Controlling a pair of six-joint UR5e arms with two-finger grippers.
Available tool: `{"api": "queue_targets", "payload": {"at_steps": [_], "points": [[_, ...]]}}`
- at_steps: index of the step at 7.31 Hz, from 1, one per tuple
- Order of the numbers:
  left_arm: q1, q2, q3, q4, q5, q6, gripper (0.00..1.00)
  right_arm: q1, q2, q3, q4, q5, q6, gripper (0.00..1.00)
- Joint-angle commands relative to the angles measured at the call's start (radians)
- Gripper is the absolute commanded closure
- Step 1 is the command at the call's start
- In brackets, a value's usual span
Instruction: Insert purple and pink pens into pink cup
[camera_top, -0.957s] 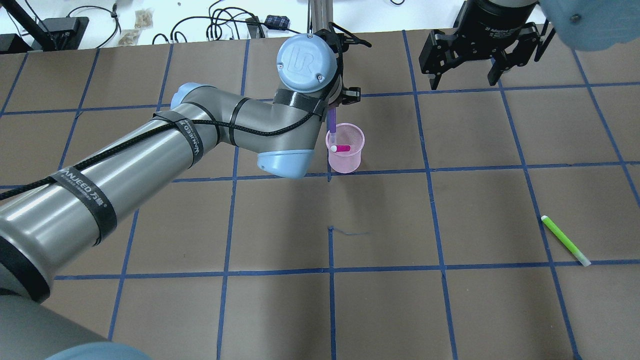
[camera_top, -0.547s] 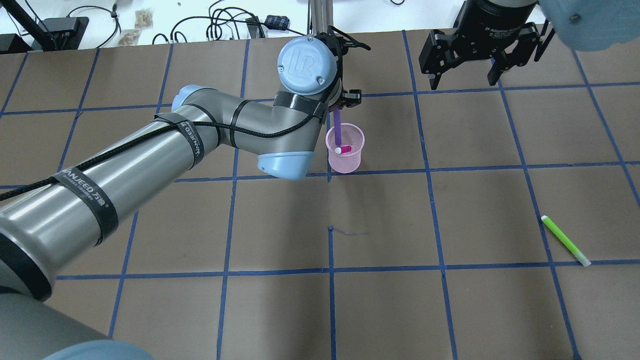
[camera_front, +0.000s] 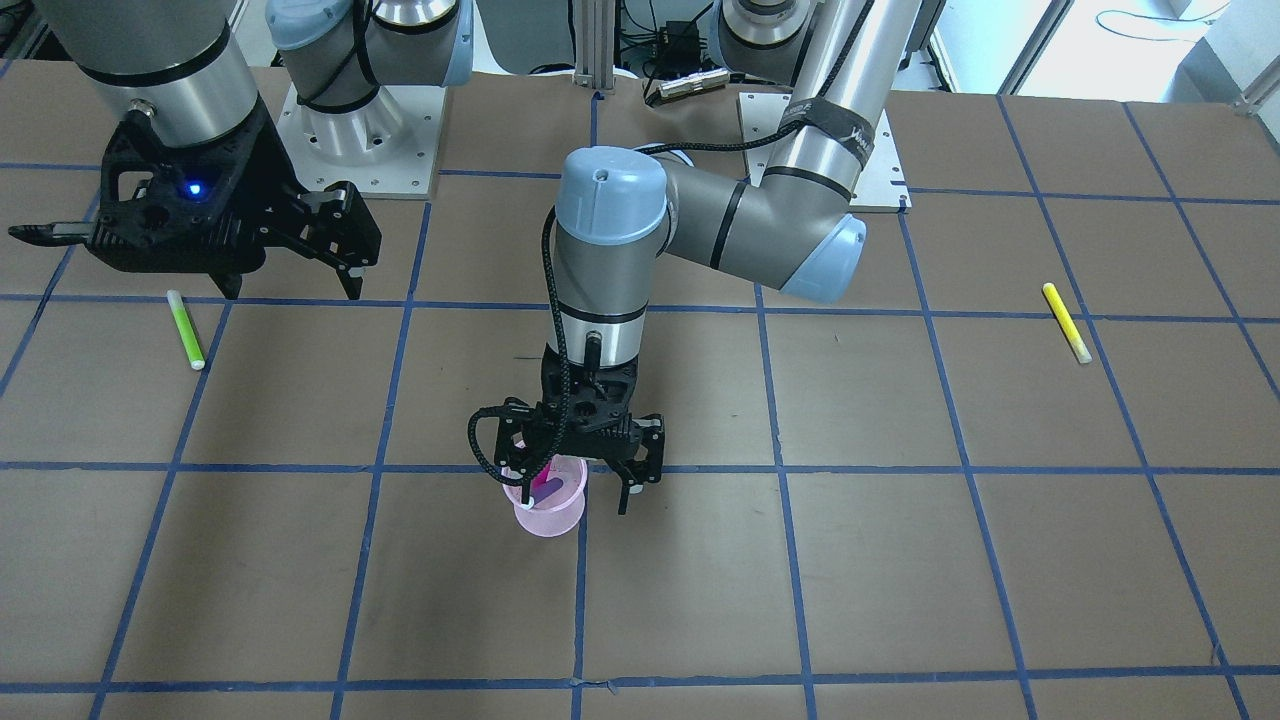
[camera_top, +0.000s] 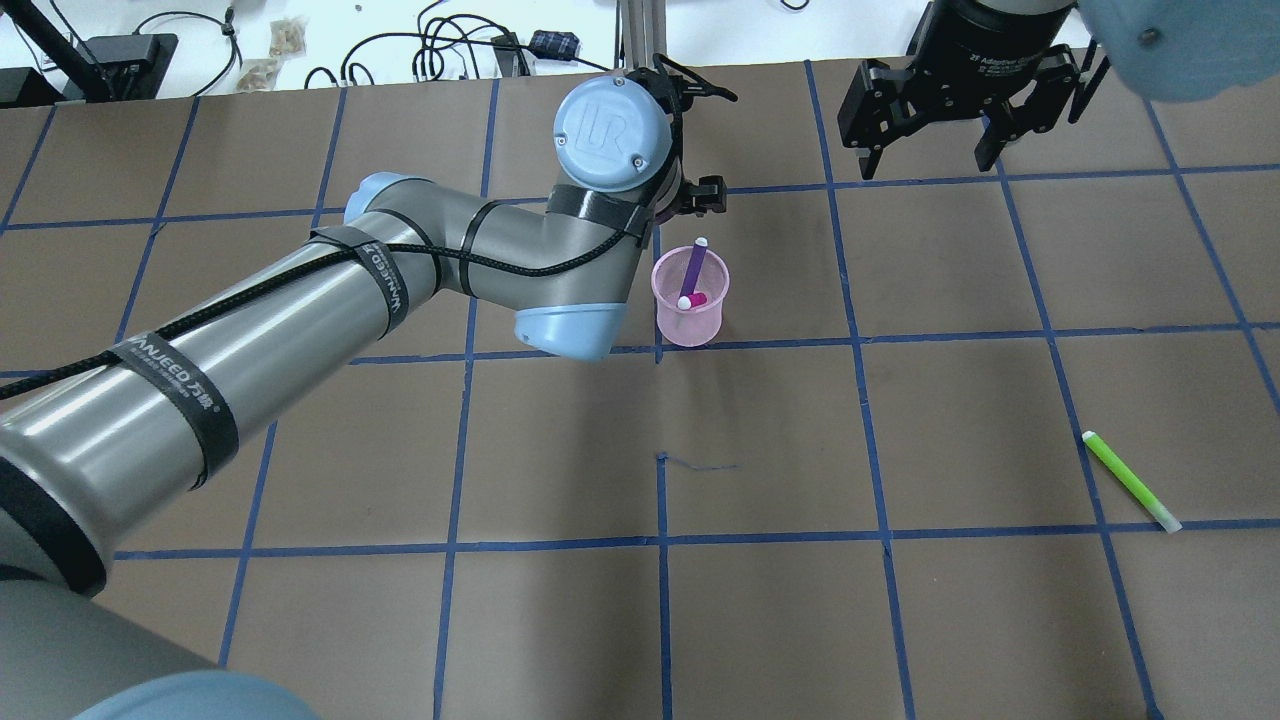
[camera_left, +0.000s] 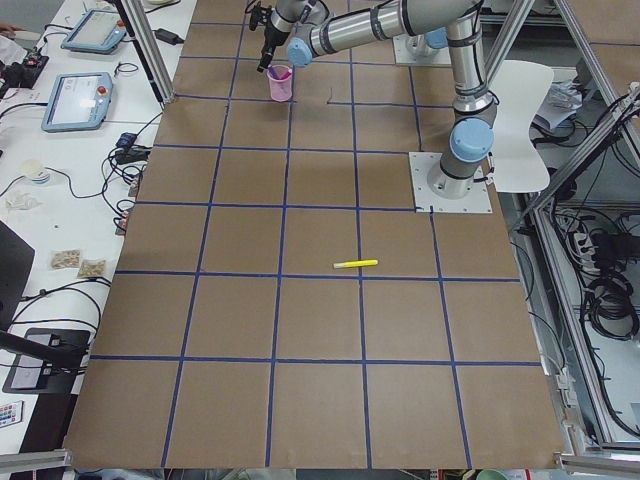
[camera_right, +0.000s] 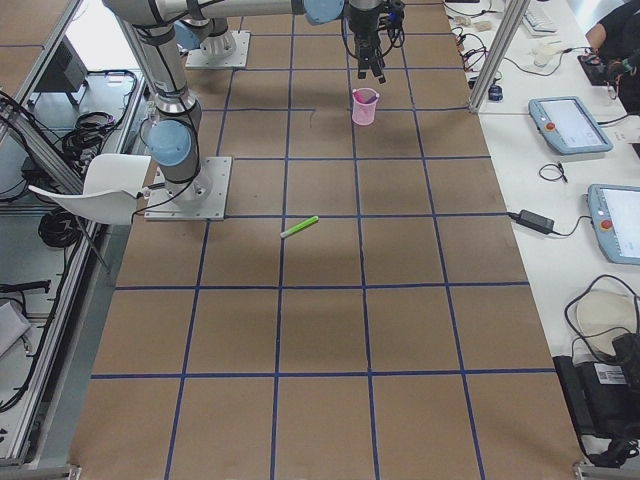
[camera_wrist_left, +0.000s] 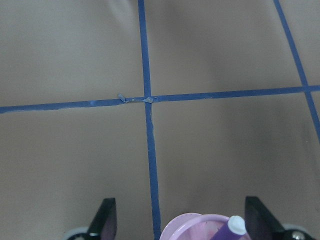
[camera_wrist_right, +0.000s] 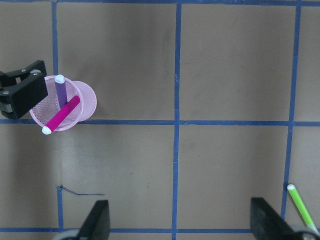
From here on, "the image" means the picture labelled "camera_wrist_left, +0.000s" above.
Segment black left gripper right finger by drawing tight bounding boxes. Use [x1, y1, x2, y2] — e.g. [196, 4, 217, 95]
[244, 196, 285, 240]

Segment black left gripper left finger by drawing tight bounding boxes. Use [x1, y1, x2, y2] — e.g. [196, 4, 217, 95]
[87, 198, 117, 240]

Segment purple marker pen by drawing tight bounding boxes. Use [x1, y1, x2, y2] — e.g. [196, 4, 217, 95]
[211, 215, 247, 240]

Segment pink mesh cup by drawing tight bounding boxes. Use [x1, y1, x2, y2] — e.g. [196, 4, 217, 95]
[159, 213, 250, 240]

